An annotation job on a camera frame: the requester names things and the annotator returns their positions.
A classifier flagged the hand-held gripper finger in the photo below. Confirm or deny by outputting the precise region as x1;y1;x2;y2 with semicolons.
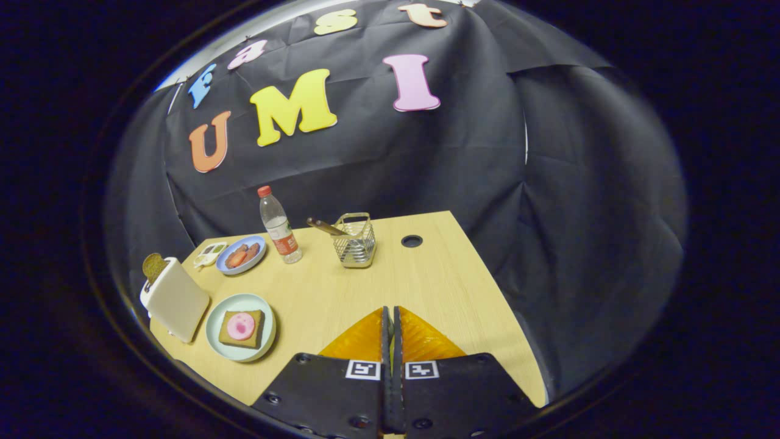
393;306;540;438
251;306;394;437

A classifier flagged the brown toast slice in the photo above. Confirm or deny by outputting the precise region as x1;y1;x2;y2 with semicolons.
142;252;169;286

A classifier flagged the pale green plate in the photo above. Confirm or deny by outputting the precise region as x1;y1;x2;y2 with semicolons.
205;293;277;363

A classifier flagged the pink ham slice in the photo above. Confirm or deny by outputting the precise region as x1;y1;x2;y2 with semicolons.
227;312;257;341

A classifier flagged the square brown bread slice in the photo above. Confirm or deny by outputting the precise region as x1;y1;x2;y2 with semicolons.
218;309;266;349

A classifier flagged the blue plate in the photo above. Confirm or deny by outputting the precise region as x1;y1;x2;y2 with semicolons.
216;235;268;276

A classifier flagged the clear bottle with red cap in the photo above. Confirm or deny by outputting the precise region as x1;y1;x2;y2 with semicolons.
257;185;303;265

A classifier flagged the white sectioned bean dish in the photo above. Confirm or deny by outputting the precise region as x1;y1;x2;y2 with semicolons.
194;241;228;269

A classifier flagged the white toaster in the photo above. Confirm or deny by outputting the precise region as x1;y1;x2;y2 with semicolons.
140;257;211;344

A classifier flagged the metal wire basket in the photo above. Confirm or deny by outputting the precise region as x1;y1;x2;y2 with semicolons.
332;212;377;269

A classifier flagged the wooden handled knife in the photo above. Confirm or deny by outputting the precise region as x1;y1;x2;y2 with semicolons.
306;217;349;237

